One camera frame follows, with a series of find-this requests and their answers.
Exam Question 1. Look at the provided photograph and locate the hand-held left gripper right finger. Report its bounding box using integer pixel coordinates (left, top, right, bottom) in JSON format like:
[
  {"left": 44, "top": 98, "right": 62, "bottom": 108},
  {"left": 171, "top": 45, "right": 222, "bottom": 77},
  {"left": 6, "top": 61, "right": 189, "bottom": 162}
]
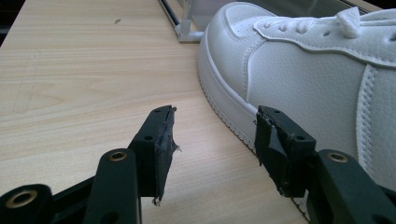
[{"left": 254, "top": 105, "right": 318, "bottom": 199}]

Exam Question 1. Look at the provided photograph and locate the grey metal shoe rack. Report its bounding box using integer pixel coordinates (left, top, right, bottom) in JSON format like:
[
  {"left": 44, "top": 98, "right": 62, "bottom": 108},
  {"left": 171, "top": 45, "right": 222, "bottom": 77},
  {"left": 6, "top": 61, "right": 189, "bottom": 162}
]
[{"left": 158, "top": 0, "right": 384, "bottom": 44}]

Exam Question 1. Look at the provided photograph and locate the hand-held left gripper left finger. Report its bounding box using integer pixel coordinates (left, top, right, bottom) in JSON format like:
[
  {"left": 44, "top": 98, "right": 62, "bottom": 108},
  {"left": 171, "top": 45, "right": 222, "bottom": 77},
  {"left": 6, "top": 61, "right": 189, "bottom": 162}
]
[{"left": 128, "top": 105, "right": 181, "bottom": 206}]

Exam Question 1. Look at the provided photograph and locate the white sneaker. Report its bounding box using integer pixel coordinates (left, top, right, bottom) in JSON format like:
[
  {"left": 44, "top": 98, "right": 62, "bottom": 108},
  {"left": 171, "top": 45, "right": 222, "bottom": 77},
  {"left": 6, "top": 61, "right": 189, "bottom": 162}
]
[{"left": 196, "top": 1, "right": 396, "bottom": 222}]

